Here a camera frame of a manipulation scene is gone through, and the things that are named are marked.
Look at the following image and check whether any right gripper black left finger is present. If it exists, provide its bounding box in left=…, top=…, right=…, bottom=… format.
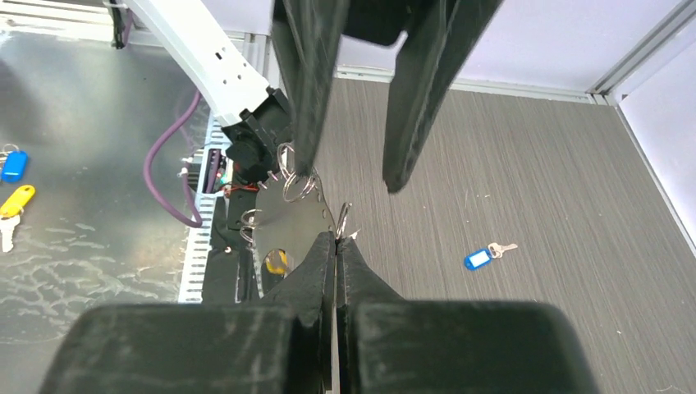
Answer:
left=40, top=232, right=337, bottom=393

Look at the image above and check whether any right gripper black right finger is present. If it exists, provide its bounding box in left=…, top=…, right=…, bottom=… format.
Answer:
left=336, top=239, right=599, bottom=393

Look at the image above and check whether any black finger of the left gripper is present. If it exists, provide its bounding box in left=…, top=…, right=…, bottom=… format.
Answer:
left=272, top=0, right=350, bottom=176
left=382, top=0, right=501, bottom=194

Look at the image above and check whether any blue capped key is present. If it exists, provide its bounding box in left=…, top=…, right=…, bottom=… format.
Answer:
left=463, top=242, right=519, bottom=271

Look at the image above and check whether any metal keyring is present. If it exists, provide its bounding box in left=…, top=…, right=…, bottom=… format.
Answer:
left=336, top=202, right=352, bottom=240

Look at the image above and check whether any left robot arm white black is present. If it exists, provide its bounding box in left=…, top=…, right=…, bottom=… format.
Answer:
left=127, top=1, right=500, bottom=194

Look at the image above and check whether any yellow key tag left bench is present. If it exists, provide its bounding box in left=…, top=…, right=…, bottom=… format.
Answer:
left=0, top=185, right=37, bottom=254

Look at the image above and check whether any blue key tag left bench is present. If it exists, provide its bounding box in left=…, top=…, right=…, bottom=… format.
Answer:
left=1, top=144, right=29, bottom=183

